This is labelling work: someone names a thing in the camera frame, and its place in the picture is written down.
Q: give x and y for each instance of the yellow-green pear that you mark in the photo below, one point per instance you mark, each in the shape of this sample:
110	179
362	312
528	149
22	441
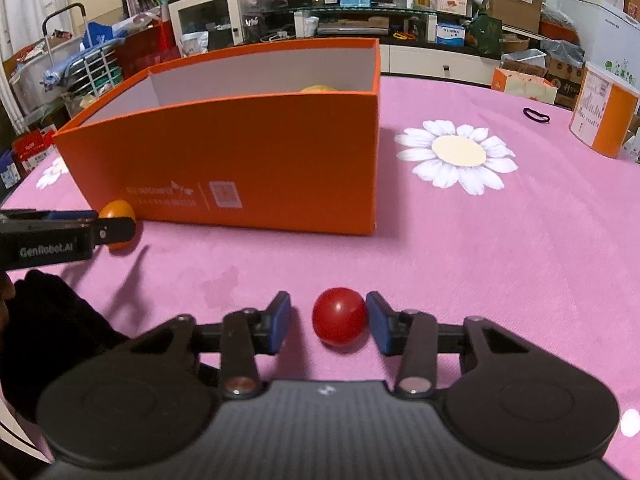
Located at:
317	89

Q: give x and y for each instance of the orange and white canister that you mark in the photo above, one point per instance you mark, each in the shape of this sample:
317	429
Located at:
600	110

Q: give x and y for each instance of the black cloth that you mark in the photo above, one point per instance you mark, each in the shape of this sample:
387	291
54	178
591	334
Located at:
50	335

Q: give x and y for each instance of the red and white carton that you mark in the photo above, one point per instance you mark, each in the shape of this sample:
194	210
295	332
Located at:
30	152

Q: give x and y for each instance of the white glass-door cabinet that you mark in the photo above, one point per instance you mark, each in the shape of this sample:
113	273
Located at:
205	20

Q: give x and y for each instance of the white refrigerator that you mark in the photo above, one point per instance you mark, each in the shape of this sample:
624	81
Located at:
600	25

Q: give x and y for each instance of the blue folded cloth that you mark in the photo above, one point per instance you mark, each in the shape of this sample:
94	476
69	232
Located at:
65	72

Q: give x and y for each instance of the orange cardboard box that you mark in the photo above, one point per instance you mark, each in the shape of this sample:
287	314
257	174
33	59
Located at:
275	160

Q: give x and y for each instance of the pink daisy tablecloth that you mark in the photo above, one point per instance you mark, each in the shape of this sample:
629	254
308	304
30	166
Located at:
500	260

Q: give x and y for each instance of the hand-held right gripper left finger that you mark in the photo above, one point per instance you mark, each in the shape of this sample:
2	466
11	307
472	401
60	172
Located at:
280	322

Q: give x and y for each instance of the white television stand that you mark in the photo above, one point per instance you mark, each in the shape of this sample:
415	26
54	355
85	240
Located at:
425	62

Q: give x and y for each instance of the open brown cardboard box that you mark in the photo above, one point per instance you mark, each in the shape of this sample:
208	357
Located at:
565	72

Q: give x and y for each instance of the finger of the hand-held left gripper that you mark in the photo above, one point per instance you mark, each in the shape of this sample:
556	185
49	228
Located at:
117	232
75	215

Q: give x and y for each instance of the blue bag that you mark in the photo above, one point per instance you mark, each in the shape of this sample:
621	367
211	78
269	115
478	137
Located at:
102	32

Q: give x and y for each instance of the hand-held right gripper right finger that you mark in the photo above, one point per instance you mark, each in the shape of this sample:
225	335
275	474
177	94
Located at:
377	322

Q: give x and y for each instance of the red cherry tomato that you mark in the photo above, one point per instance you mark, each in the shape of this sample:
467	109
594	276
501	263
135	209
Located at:
340	322

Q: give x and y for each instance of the blue and white box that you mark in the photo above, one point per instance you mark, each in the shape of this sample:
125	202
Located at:
450	33

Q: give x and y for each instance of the white laundry basket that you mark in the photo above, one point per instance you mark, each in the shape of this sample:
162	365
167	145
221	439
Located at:
35	70

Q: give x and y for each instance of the small orange tangerine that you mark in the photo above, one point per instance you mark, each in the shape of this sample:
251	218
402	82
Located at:
117	209

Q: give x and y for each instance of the white plastic bag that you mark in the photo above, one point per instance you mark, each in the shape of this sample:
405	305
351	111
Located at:
194	42

